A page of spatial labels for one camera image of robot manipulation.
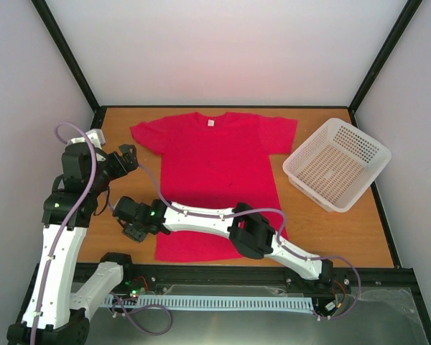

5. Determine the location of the light blue cable duct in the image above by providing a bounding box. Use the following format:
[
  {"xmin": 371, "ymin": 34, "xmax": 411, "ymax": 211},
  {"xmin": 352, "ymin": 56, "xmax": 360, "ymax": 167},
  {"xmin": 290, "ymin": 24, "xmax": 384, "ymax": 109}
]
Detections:
[{"xmin": 124, "ymin": 295, "xmax": 313, "ymax": 313}]

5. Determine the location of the black aluminium frame rail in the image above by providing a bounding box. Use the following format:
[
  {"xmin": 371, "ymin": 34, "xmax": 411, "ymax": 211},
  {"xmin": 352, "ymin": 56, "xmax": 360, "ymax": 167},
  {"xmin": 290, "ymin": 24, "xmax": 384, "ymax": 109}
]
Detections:
[{"xmin": 126, "ymin": 264, "xmax": 420, "ymax": 297}]

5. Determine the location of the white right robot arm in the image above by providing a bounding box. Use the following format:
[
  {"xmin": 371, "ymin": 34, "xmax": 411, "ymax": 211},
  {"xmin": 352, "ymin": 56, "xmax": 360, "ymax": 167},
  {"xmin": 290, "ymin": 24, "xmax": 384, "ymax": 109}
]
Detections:
[{"xmin": 113, "ymin": 196, "xmax": 333, "ymax": 285}]

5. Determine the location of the white perforated plastic basket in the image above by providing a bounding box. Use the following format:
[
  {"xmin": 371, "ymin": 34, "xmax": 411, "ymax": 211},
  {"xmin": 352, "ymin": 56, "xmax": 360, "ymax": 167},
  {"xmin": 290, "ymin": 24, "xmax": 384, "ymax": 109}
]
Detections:
[{"xmin": 282, "ymin": 118, "xmax": 392, "ymax": 213}]

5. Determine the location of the red t-shirt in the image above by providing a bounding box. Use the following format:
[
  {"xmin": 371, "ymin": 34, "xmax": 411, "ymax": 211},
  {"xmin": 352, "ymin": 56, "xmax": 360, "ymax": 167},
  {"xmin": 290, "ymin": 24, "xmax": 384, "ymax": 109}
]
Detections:
[{"xmin": 129, "ymin": 111, "xmax": 298, "ymax": 262}]

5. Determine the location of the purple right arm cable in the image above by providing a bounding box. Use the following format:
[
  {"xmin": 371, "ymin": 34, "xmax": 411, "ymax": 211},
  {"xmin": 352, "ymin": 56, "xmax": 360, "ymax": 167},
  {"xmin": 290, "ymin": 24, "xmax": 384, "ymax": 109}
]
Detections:
[{"xmin": 107, "ymin": 164, "xmax": 362, "ymax": 321}]

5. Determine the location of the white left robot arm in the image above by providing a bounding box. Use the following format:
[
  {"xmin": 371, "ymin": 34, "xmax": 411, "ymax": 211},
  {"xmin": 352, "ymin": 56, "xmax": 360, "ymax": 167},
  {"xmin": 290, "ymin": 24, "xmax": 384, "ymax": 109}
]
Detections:
[{"xmin": 6, "ymin": 142, "xmax": 139, "ymax": 344}]

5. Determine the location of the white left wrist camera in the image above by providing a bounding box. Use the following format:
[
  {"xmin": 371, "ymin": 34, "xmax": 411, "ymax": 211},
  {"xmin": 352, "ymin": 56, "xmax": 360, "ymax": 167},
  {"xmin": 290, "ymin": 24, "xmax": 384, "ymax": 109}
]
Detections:
[{"xmin": 66, "ymin": 129, "xmax": 107, "ymax": 162}]

